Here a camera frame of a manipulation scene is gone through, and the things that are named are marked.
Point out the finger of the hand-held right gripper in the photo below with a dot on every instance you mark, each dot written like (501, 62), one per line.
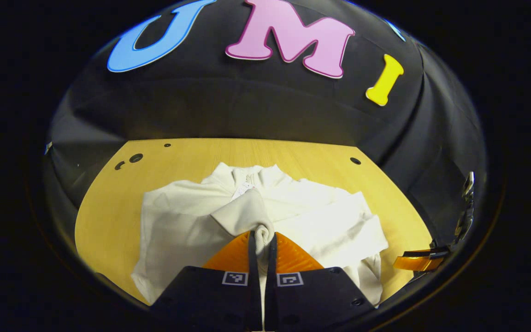
(420, 263)

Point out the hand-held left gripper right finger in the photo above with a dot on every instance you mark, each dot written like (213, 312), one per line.
(271, 281)

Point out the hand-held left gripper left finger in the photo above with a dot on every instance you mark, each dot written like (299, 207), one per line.
(252, 281)

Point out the white garment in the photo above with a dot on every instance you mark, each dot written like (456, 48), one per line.
(191, 216)

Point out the black backdrop cloth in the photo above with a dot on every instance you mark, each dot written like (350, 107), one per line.
(247, 101)

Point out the small silver backdrop clip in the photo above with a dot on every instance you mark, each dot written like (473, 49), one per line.
(48, 147)

